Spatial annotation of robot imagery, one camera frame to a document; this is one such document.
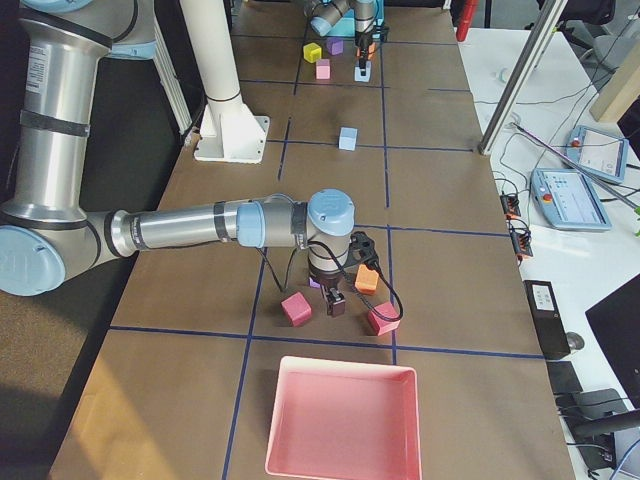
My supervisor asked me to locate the light blue foam block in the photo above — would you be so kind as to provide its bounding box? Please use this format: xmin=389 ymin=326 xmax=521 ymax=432
xmin=338 ymin=127 xmax=358 ymax=151

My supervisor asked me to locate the magenta foam block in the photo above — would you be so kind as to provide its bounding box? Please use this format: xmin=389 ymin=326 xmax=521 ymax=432
xmin=281 ymin=292 xmax=313 ymax=327

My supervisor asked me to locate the red fire extinguisher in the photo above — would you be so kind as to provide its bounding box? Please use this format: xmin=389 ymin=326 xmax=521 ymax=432
xmin=456 ymin=0 xmax=478 ymax=42

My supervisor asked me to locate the teach pendant far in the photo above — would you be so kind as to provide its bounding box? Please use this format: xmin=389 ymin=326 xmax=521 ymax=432
xmin=566 ymin=125 xmax=629 ymax=185

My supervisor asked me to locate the yellow foam block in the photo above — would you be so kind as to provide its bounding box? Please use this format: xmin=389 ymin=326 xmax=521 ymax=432
xmin=303 ymin=42 xmax=322 ymax=64

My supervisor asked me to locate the black power box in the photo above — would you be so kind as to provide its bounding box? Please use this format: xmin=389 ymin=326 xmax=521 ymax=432
xmin=523 ymin=280 xmax=570 ymax=360

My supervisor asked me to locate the teal plastic bin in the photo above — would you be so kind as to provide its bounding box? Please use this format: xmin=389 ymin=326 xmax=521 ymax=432
xmin=325 ymin=0 xmax=385 ymax=37

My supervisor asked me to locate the pink foam block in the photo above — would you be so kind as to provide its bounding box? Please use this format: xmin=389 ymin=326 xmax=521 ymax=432
xmin=315 ymin=59 xmax=331 ymax=80

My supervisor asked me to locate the black monitor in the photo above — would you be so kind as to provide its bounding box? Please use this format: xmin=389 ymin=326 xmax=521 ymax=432
xmin=586 ymin=281 xmax=639 ymax=407

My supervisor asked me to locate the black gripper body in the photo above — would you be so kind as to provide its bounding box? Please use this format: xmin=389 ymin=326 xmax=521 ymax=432
xmin=355 ymin=21 xmax=389 ymax=64
xmin=307 ymin=231 xmax=378 ymax=295

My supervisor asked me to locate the pink plastic bin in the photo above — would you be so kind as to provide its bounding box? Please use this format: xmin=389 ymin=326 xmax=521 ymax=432
xmin=265 ymin=356 xmax=422 ymax=479

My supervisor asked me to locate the red foam block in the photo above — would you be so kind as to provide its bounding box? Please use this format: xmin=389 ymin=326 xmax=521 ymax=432
xmin=367 ymin=301 xmax=400 ymax=336

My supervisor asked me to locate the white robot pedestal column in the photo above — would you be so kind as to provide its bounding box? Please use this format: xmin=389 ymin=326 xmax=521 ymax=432
xmin=180 ymin=0 xmax=270 ymax=164

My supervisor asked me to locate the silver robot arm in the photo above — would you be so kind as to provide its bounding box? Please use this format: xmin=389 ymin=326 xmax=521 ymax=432
xmin=300 ymin=0 xmax=389 ymax=82
xmin=1 ymin=1 xmax=384 ymax=322

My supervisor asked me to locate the orange foam block right side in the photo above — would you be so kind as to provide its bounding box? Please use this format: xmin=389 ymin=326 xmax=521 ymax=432
xmin=354 ymin=264 xmax=380 ymax=295

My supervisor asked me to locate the purple foam block left side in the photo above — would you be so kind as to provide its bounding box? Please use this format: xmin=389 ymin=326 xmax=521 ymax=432
xmin=325 ymin=37 xmax=344 ymax=56

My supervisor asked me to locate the teach pendant near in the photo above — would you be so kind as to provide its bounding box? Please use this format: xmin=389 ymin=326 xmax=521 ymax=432
xmin=531 ymin=168 xmax=612 ymax=232

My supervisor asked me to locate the orange foam block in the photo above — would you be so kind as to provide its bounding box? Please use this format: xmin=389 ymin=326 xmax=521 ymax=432
xmin=354 ymin=264 xmax=380 ymax=295
xmin=367 ymin=43 xmax=377 ymax=61

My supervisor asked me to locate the aluminium frame post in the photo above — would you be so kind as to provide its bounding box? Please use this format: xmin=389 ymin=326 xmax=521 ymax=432
xmin=478 ymin=0 xmax=568 ymax=156

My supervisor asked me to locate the teach pendant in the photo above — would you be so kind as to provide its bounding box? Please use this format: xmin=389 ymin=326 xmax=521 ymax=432
xmin=566 ymin=125 xmax=629 ymax=185
xmin=531 ymin=168 xmax=612 ymax=232

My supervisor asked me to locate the black monitor stand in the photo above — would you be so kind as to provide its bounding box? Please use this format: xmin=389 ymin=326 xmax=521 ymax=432
xmin=555 ymin=388 xmax=639 ymax=447

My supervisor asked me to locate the orange foam block left side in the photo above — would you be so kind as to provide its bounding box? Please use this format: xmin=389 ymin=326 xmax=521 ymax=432
xmin=367 ymin=43 xmax=377 ymax=61

